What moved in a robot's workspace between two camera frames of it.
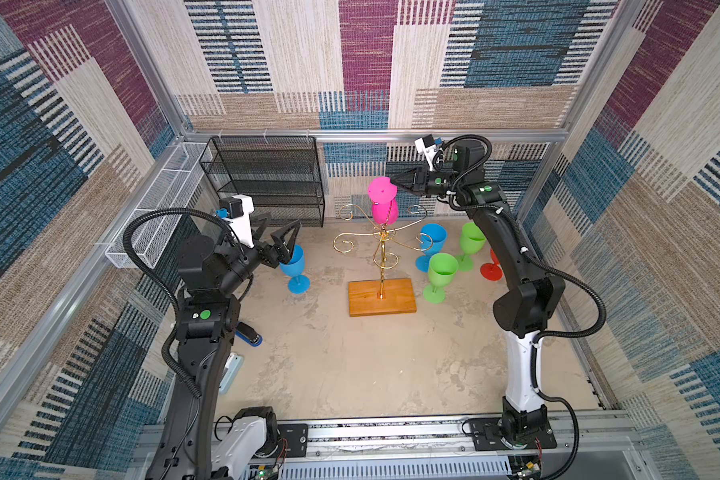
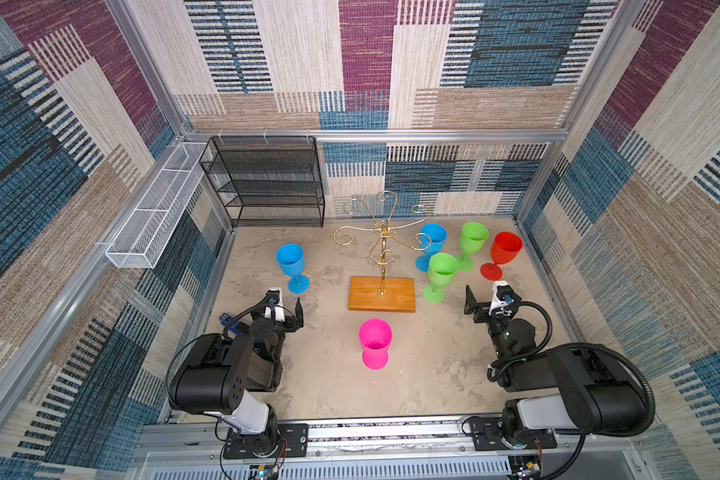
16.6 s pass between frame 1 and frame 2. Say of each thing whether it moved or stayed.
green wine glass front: stayed
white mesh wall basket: stayed
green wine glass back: stayed
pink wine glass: moved
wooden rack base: stayed
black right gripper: moved
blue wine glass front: stayed
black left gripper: moved
